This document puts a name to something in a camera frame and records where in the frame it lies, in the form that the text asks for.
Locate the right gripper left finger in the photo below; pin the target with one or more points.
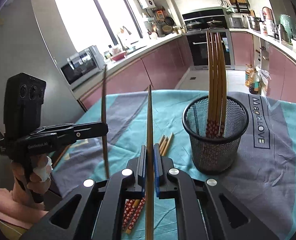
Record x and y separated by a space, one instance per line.
94 210

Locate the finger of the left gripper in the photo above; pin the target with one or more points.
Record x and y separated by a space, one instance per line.
88 129

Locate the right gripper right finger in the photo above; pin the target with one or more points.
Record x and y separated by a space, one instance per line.
205 209

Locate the dark brown chopstick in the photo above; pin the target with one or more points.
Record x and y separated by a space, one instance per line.
103 119

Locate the bamboo chopstick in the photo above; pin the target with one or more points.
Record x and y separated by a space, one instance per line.
165 150
161 140
214 104
219 84
132 213
149 214
222 71
163 144
210 97

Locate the left hand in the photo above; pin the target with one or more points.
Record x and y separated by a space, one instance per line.
35 184

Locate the bamboo chopstick on table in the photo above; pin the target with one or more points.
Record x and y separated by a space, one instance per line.
163 144
161 140
165 150
132 213

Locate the black mesh utensil cup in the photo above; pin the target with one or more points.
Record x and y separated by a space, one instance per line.
214 146

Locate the teal grey tablecloth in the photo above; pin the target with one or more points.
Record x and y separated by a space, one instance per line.
263 176

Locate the silver microwave oven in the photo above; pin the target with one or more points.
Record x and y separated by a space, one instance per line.
82 65

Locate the bamboo chopstick in cup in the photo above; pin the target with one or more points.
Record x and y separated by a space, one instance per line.
222 71
214 104
219 84
210 97

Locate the cooking oil bottle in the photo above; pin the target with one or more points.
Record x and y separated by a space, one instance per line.
252 79

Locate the steel pot on counter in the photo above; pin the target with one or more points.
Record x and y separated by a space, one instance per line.
254 23

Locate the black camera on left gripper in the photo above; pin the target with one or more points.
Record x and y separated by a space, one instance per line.
24 97

